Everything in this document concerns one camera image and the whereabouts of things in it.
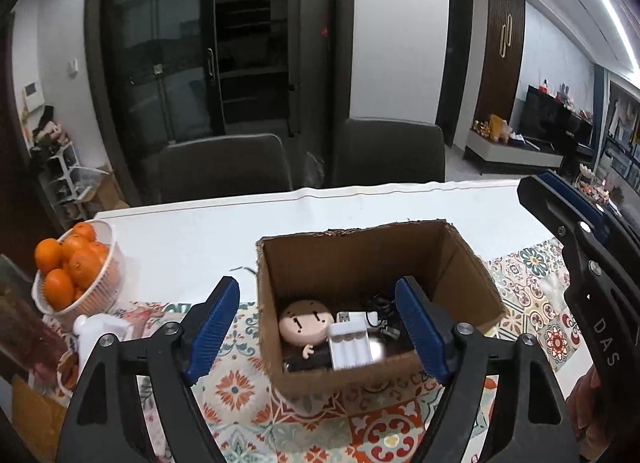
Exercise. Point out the pink round cartoon doll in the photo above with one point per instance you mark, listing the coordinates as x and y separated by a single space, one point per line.
302 323

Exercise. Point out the pile of oranges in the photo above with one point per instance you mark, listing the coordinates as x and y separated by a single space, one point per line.
82 265

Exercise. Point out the white wall switch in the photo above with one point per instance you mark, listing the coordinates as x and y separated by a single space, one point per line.
73 65

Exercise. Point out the cardboard box on floor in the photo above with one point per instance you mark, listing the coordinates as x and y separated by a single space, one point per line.
107 193

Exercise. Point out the brown cardboard box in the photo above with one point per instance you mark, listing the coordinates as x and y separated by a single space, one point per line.
350 263

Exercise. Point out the black television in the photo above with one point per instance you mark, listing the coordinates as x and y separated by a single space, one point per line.
555 118

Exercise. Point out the yellow woven box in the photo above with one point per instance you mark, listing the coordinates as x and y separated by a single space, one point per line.
35 418

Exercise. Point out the dark glass sliding door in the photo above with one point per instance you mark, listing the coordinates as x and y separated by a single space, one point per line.
200 53

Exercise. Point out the silver oval gadget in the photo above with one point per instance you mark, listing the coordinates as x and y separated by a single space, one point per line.
385 345

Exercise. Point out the colourful patterned table runner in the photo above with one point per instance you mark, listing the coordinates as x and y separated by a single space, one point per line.
250 393

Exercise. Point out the grey dining chair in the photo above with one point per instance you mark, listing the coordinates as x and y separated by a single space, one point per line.
225 168
387 153

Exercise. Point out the yellow paper bag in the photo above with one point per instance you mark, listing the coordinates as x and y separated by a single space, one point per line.
497 125

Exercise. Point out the white battery charger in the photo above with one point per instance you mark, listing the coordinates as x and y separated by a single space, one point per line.
348 348

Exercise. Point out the white shelf rack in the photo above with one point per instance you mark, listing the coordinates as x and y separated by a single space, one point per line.
62 178

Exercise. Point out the orange striped round object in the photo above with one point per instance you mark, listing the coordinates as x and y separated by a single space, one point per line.
66 370

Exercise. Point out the dark reddish-brown bundle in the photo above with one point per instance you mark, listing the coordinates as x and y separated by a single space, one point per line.
30 328

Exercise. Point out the white plastic fruit basket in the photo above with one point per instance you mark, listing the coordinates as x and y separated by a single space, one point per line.
100 293

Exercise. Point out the person's right hand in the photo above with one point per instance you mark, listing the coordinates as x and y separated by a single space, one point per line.
589 408

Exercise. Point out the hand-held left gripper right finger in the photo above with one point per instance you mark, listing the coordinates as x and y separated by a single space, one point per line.
422 333

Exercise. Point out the white wall intercom panel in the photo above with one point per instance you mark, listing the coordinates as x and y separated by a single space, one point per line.
32 95

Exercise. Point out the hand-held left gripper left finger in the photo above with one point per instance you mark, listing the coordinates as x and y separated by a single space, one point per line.
210 333

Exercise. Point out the blue-framed display shelf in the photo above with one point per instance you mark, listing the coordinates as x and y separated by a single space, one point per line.
620 138

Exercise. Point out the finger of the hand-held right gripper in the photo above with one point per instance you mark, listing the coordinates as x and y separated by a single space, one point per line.
575 193
555 215

